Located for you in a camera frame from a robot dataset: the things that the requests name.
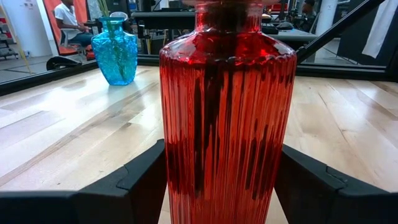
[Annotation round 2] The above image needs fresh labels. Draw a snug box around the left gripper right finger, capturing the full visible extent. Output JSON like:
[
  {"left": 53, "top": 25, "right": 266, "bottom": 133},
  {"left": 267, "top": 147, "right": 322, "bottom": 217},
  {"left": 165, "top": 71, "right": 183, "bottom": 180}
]
[{"left": 274, "top": 144, "right": 398, "bottom": 224}]

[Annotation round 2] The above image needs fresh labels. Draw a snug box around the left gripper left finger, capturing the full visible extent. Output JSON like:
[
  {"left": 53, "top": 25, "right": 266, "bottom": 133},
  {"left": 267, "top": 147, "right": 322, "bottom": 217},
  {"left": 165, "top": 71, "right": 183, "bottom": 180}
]
[{"left": 0, "top": 138, "right": 169, "bottom": 224}]

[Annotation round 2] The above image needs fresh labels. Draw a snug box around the red ribbed glass vase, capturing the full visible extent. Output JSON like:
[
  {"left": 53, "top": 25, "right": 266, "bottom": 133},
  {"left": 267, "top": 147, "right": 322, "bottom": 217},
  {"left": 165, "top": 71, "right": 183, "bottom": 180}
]
[{"left": 158, "top": 0, "right": 299, "bottom": 224}]

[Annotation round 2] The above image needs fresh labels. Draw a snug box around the teal glass vase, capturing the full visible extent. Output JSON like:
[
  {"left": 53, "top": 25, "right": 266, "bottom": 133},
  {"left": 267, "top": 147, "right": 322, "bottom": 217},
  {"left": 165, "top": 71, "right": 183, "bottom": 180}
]
[{"left": 90, "top": 16, "right": 139, "bottom": 86}]

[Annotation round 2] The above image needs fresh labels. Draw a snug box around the white chair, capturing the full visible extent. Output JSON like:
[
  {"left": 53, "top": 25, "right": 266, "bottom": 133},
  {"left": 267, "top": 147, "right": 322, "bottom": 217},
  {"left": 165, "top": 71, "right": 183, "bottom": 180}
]
[{"left": 58, "top": 27, "right": 91, "bottom": 57}]

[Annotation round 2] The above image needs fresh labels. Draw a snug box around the person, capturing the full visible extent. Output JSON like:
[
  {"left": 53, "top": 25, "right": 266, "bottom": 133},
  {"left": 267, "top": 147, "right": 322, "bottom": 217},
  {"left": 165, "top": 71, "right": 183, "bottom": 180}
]
[{"left": 53, "top": 0, "right": 94, "bottom": 47}]

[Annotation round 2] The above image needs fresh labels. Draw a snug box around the white pillar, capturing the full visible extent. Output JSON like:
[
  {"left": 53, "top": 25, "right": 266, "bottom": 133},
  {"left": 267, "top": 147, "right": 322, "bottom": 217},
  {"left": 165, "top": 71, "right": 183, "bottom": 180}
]
[{"left": 315, "top": 0, "right": 338, "bottom": 29}]

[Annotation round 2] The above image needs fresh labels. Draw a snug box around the red partition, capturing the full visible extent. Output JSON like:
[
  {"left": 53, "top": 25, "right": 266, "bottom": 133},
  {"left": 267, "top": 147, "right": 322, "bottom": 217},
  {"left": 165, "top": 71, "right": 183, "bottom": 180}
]
[{"left": 42, "top": 0, "right": 96, "bottom": 62}]

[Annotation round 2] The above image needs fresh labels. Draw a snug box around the black desk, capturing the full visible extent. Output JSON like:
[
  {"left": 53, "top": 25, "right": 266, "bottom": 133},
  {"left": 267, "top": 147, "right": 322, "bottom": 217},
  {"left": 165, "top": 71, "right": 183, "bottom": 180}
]
[{"left": 130, "top": 11, "right": 320, "bottom": 43}]

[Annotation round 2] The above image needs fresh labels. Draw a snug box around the black metal frame post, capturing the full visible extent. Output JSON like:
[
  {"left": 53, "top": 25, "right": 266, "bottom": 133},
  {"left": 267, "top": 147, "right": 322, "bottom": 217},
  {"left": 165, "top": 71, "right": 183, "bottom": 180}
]
[{"left": 0, "top": 0, "right": 398, "bottom": 96}]

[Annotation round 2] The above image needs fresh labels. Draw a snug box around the black frame clamp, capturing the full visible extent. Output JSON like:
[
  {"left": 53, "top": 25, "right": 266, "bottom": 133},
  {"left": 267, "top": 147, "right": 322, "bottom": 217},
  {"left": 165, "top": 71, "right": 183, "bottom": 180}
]
[{"left": 45, "top": 55, "right": 84, "bottom": 71}]

